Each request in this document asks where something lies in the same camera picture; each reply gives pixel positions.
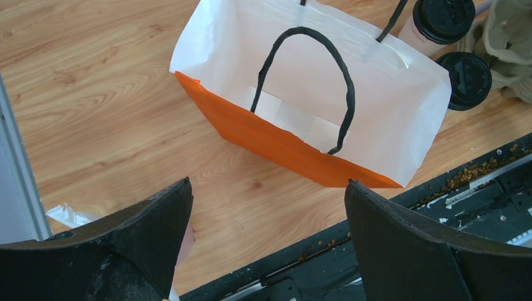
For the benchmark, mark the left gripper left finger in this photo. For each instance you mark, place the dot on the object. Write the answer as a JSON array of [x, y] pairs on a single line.
[[128, 255]]

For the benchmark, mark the black plastic cup lid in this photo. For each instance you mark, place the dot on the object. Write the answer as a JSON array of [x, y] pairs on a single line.
[[444, 21]]

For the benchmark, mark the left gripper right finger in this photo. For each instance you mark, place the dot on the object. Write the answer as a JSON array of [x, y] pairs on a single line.
[[403, 255]]

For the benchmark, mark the orange paper takeout bag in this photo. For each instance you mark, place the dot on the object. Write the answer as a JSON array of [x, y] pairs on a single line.
[[309, 87]]

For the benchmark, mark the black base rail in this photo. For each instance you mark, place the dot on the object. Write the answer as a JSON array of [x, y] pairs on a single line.
[[489, 197]]

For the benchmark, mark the white paper coffee cup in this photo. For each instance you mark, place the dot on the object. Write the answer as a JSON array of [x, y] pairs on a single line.
[[414, 38]]

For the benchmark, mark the brown pulp cup carrier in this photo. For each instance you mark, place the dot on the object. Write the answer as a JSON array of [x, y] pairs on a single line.
[[503, 41]]

